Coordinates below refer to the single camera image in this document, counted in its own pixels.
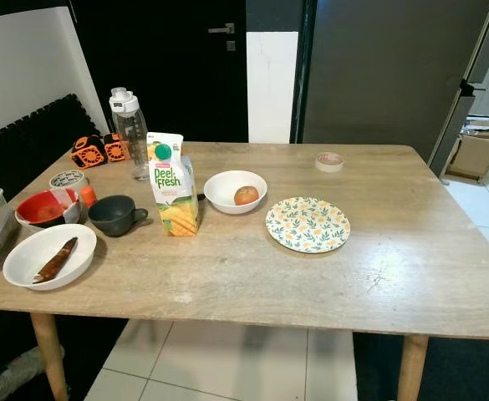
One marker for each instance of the small orange cup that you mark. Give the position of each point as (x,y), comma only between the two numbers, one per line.
(88,197)

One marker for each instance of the black door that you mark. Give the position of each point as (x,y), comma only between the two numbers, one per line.
(160,75)

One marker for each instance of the brown sweet potato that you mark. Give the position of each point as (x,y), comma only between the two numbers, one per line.
(56,261)

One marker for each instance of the black foam wall panel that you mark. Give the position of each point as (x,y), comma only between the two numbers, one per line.
(27,142)

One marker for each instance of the orange black small device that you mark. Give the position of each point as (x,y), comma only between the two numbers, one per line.
(116,148)
(88,153)

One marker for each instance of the printed open cardboard box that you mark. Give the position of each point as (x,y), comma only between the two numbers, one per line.
(474,157)

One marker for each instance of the wooden dining table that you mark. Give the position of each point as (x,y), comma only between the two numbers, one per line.
(378,251)

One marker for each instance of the grey steel fridge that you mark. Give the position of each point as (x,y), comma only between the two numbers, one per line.
(378,75)

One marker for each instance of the grey duct tape roll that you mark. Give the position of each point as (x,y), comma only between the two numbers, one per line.
(67,179)

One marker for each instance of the mango juice carton green cap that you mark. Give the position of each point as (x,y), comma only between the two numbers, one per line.
(170,188)

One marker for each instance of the beige tape roll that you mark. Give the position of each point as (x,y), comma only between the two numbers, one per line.
(329,162)

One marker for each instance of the dark grey mug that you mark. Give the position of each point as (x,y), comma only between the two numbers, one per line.
(112,217)

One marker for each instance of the floral print plate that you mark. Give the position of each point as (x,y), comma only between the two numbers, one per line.
(308,225)

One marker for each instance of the red bowl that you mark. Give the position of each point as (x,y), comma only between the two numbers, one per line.
(43,207)

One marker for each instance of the white ceramic bowl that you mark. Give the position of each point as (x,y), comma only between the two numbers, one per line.
(27,263)
(221,194)

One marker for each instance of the clear water bottle white lid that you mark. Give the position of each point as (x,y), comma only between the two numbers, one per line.
(131,134)

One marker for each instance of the reddish apple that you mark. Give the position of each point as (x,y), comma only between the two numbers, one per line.
(246,196)

